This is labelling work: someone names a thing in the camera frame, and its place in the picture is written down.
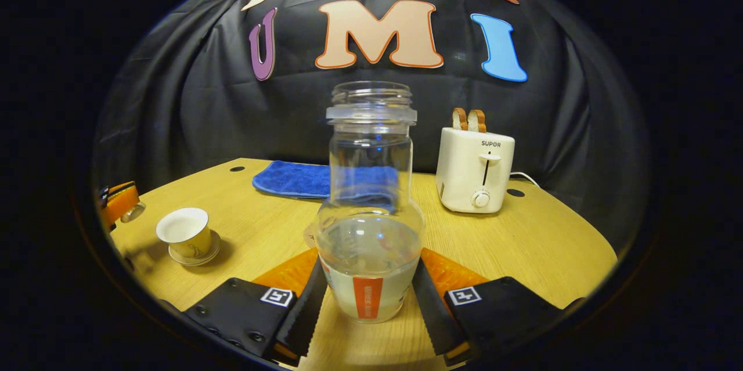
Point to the blue towel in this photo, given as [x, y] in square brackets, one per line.
[290, 179]

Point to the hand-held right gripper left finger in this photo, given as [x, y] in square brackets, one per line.
[305, 313]

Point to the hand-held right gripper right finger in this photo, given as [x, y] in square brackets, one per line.
[432, 316]

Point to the cream ceramic teacup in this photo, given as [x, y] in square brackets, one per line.
[194, 240]

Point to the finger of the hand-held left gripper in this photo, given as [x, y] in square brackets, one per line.
[122, 202]

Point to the white toaster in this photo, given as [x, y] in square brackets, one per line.
[464, 173]

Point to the toast slice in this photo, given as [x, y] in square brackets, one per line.
[477, 121]
[460, 119]

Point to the clear glass water bottle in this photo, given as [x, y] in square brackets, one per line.
[371, 243]

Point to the black backdrop cloth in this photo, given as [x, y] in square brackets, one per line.
[191, 98]

